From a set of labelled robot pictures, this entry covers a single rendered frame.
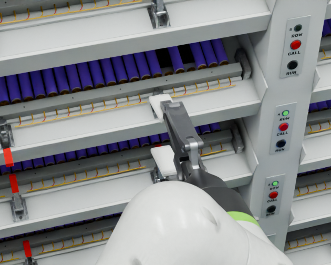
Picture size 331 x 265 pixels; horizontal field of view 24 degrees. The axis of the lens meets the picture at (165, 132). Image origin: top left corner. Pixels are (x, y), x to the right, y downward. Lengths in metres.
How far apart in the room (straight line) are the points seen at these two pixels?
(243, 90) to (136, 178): 0.27
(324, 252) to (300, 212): 0.20
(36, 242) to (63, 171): 0.20
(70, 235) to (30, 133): 0.34
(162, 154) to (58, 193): 0.36
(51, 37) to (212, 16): 0.25
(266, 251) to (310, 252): 1.05
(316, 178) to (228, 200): 0.81
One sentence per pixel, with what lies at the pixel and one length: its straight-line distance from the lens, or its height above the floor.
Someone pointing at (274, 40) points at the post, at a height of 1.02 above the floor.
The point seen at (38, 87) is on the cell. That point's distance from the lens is 1.31.
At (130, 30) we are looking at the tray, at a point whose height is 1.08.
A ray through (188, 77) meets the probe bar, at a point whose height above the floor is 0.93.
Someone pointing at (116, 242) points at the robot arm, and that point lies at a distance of 0.73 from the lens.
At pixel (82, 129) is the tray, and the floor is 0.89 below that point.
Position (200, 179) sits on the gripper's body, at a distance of 0.94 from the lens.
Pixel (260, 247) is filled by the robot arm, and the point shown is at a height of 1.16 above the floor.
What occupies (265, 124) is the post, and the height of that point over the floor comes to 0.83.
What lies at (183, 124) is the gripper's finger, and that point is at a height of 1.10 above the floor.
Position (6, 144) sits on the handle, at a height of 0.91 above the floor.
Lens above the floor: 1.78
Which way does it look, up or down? 44 degrees down
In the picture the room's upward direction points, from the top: straight up
